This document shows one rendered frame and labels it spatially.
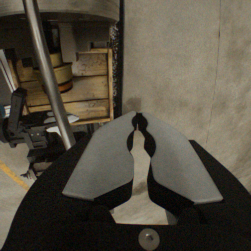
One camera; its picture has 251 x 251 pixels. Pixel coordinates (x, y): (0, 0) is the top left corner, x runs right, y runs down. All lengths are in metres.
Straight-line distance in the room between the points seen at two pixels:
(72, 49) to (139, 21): 1.26
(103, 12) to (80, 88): 0.38
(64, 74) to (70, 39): 0.08
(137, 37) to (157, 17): 0.28
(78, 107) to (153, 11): 1.25
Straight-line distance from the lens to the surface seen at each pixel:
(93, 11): 0.25
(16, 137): 0.48
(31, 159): 0.76
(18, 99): 0.41
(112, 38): 0.88
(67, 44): 0.35
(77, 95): 0.61
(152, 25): 1.61
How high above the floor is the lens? 1.45
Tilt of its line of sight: 53 degrees down
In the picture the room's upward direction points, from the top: 152 degrees clockwise
